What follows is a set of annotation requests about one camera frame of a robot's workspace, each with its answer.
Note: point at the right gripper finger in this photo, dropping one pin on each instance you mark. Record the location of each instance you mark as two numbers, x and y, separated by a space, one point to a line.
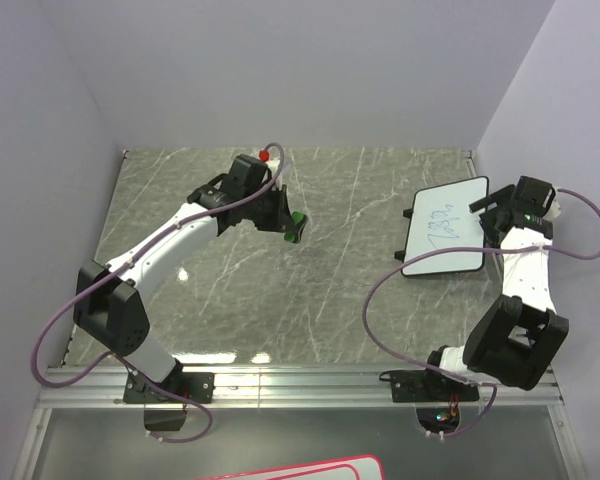
499 197
491 232

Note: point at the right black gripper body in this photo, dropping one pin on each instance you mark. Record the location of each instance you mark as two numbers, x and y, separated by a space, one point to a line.
504 207

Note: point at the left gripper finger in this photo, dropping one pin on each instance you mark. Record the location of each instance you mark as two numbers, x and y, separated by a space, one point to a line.
284 215
284 228

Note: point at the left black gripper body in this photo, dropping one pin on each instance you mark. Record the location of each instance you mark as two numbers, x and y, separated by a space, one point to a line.
263 210

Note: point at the green whiteboard eraser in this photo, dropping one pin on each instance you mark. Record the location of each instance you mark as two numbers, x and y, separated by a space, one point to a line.
299 221

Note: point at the small white whiteboard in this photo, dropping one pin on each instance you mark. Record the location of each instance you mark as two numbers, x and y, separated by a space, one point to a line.
440 218

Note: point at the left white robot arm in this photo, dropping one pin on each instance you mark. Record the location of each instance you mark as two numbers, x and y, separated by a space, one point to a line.
112 297

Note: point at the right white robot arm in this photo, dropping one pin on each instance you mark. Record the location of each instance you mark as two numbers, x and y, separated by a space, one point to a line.
519 335

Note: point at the pink bordered white board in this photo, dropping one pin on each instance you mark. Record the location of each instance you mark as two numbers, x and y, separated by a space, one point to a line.
354 467

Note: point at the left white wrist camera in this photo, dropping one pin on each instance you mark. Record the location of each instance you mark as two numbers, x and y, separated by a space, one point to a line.
277 167

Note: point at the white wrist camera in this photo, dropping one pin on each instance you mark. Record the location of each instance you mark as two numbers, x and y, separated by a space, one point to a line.
554 209
277 167

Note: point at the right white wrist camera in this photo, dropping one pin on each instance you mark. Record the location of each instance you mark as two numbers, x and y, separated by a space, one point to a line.
554 209

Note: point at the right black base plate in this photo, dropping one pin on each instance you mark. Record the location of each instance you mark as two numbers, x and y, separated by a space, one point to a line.
424 386

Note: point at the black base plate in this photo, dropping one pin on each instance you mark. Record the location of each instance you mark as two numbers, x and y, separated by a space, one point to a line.
424 386
196 386

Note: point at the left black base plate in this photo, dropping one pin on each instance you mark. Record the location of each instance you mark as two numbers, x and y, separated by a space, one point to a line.
196 386

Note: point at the aluminium mounting rail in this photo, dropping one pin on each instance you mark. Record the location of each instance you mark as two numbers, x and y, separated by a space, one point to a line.
245 386

